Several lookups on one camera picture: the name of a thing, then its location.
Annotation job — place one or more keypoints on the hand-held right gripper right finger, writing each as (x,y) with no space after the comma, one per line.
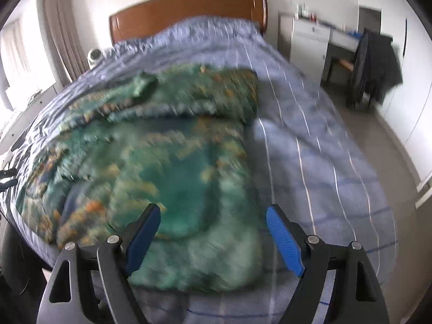
(283,239)

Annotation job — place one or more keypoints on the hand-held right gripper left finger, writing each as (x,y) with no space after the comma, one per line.
(145,239)

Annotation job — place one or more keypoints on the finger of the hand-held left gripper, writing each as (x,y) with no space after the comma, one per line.
(6,173)
(7,184)

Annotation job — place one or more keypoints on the green patterned padded jacket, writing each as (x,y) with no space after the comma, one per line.
(168,182)

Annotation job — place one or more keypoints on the white window cabinet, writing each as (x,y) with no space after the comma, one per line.
(33,104)

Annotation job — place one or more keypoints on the bed with blue checked sheet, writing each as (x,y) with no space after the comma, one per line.
(303,141)

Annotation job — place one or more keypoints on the sheer white curtain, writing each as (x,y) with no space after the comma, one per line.
(17,54)

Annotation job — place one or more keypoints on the small white fan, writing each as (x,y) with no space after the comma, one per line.
(95,56)

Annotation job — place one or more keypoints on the beige curtain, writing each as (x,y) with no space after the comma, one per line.
(60,33)

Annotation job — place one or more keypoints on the wooden chair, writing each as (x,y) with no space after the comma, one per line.
(344,64)

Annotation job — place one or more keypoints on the white wardrobe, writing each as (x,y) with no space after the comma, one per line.
(418,91)

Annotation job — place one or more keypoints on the chair with black coat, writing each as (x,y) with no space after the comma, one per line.
(374,60)

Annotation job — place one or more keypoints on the white desk with drawers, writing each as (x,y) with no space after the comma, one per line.
(310,40)

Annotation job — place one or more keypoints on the small blue item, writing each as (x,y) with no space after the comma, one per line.
(354,34)

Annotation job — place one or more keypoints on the brown wooden headboard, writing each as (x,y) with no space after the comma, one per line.
(189,10)

